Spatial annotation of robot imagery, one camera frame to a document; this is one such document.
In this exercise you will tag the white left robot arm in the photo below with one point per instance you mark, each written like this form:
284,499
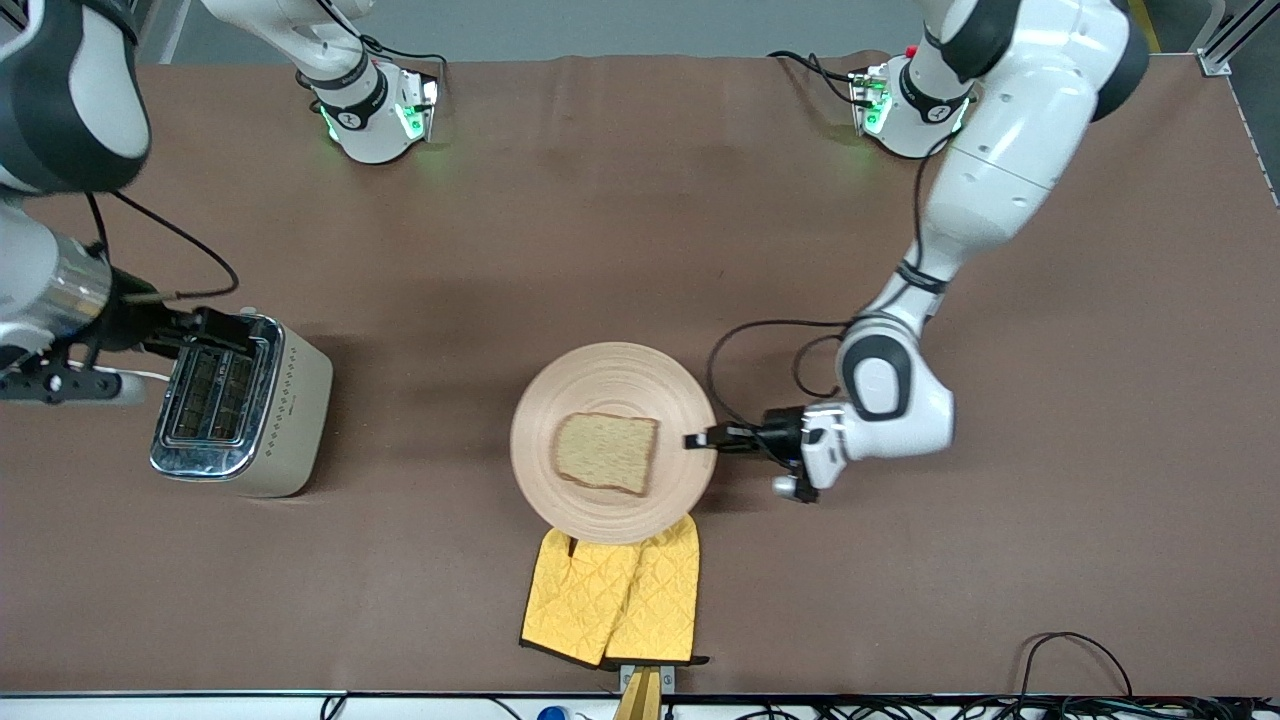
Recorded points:
1000,160

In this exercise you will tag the slice of brown bread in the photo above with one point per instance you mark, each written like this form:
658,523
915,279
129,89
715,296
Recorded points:
605,453

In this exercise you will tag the brown table cover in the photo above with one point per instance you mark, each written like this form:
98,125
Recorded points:
640,200

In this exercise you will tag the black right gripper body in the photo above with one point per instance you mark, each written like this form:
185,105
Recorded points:
135,322

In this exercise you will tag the round wooden plate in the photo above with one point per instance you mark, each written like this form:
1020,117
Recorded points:
600,380

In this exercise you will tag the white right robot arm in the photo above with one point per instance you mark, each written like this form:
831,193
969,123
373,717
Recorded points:
60,100

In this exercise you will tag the beige chrome two-slot toaster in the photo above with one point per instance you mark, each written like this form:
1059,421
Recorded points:
270,420

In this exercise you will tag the yellow quilted oven mitt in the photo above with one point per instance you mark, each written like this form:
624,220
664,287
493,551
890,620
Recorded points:
575,610
660,600

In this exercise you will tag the blue round cap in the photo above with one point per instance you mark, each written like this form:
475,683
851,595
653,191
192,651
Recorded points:
552,713

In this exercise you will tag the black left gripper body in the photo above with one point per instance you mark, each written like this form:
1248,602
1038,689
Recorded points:
778,434

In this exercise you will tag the aluminium frame profile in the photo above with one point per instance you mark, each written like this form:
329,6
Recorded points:
1235,40

